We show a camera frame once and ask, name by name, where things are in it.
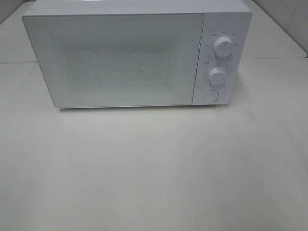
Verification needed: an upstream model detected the upper white power knob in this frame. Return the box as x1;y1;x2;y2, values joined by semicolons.
213;36;234;58

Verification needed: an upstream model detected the white microwave oven body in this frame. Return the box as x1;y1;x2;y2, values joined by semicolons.
22;0;252;107

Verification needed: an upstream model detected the white microwave door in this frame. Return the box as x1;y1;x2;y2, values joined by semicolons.
23;13;204;108

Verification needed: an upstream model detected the white timer knob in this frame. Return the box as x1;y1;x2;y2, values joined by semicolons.
208;67;227;86

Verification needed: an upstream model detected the round white door button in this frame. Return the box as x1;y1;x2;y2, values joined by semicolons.
204;90;219;103

